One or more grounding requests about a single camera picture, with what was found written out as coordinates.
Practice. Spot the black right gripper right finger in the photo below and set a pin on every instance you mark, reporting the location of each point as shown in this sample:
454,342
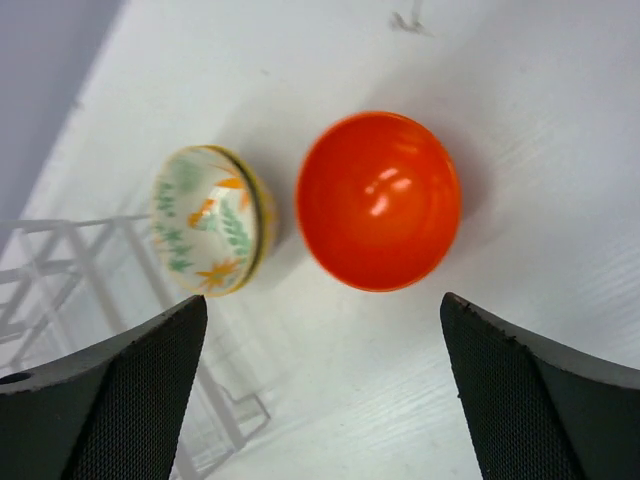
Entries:
536,408

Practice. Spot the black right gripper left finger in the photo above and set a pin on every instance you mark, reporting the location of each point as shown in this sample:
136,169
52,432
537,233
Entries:
113,410

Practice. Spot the white floral bowl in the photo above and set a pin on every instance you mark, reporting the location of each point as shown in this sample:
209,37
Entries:
205,222

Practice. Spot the orange plastic bowl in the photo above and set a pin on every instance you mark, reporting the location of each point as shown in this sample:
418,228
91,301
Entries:
378,201

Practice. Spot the yellow blue patterned bowl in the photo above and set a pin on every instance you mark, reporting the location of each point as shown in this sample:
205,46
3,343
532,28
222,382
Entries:
265,203

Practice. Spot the white wire dish rack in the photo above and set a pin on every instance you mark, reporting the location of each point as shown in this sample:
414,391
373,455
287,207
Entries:
66,285

